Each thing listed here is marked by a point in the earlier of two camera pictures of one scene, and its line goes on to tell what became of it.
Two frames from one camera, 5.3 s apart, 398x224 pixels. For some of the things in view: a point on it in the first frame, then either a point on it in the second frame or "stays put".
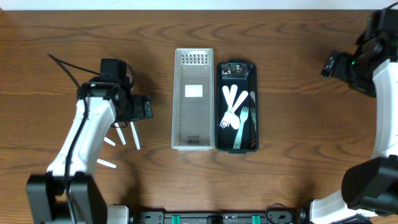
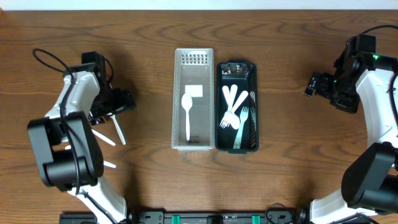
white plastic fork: (227, 122) stays put
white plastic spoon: (109, 141) stays put
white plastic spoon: (120, 134) stays put
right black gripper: (342, 72) → (323, 89)
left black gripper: (142, 108) → (116, 101)
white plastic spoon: (234, 118) stays put
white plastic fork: (244, 115) stays put
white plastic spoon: (135, 135) → (187, 102)
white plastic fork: (226, 121) stays put
